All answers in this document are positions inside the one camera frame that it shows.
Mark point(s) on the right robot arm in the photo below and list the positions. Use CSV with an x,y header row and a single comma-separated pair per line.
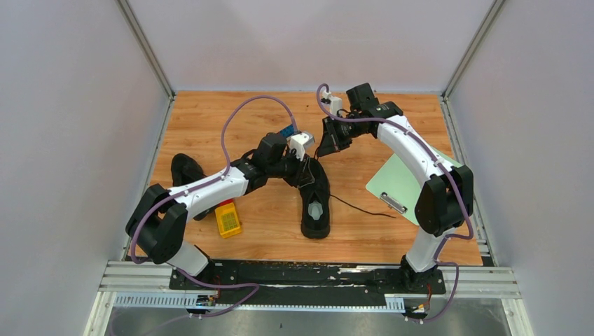
x,y
446,198

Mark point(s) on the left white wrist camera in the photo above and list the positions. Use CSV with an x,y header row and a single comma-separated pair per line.
x,y
299,143

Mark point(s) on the black sneaker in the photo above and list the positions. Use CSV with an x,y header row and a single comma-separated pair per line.
x,y
314,189

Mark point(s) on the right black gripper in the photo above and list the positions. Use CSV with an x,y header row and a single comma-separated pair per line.
x,y
328,145

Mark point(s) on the toy brick car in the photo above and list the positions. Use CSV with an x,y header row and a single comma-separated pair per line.
x,y
288,131

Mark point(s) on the black shoelace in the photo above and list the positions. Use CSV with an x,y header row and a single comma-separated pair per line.
x,y
358,208

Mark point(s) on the green clipboard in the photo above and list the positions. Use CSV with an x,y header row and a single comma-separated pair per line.
x,y
397,181

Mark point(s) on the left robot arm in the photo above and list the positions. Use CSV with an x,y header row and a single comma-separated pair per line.
x,y
158,223

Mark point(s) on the white cable duct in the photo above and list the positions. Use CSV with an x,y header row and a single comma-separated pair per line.
x,y
388,304

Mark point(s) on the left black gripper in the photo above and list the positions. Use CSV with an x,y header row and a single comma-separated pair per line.
x,y
295,180

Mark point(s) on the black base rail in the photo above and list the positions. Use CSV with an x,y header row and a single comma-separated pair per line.
x,y
317,283

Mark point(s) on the yellow toy block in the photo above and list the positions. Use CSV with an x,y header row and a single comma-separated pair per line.
x,y
228,222

